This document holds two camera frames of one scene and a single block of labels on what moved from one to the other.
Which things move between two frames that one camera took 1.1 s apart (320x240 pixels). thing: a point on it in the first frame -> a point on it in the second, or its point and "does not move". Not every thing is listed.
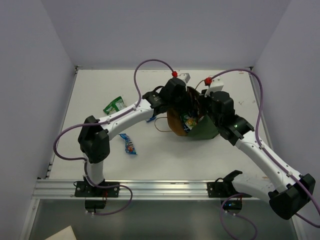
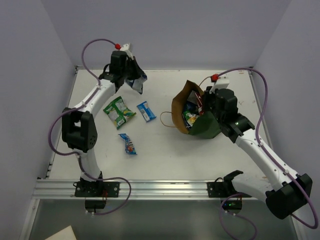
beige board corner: [67, 234] does not move
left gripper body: [182, 100] -> [131, 67]
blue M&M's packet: [129, 147] does not move
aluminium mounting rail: [65, 190] does not move
